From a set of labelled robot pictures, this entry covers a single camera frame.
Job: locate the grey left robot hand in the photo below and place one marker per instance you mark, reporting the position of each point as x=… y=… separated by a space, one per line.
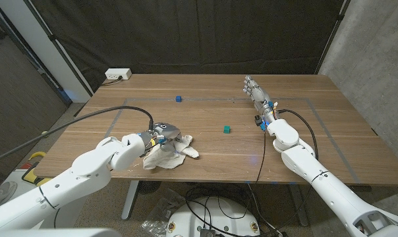
x=166 y=131

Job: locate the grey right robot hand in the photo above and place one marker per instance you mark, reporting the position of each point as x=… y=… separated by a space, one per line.
x=259 y=97

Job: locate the white cloth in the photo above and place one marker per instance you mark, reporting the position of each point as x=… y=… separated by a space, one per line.
x=166 y=160

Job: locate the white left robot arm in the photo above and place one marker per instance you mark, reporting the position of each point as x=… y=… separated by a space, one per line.
x=77 y=177

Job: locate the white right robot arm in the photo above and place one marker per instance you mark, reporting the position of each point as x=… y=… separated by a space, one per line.
x=317 y=174

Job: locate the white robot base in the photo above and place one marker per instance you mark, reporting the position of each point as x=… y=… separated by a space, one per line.
x=215 y=217

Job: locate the small blue block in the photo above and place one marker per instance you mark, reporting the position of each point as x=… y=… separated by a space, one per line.
x=178 y=98

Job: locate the small green block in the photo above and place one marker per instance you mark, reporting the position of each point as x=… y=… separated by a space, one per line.
x=227 y=129

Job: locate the black round fan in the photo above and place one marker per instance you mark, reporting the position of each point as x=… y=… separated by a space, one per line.
x=149 y=187

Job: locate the white table leg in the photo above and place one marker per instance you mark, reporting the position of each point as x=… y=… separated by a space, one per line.
x=130 y=197

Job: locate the white power strip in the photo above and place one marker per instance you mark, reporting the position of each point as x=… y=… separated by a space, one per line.
x=118 y=73

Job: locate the clear plastic bag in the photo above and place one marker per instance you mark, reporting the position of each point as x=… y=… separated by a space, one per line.
x=159 y=210

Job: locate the black bag with zipper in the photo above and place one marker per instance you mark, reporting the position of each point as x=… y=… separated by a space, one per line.
x=192 y=33

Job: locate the black backdrop stand pole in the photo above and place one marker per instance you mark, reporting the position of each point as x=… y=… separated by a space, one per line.
x=59 y=47
x=332 y=36

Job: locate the dark table leg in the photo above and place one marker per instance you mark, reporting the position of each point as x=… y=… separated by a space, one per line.
x=298 y=204

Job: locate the yellow-green tennis ball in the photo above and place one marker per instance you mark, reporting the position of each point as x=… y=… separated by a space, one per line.
x=45 y=135

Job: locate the yellow and black tool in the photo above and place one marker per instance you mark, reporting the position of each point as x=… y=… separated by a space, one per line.
x=32 y=176

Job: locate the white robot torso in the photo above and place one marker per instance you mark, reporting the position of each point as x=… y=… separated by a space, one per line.
x=54 y=233

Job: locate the grey shoe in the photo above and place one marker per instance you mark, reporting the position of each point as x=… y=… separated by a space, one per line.
x=3 y=192

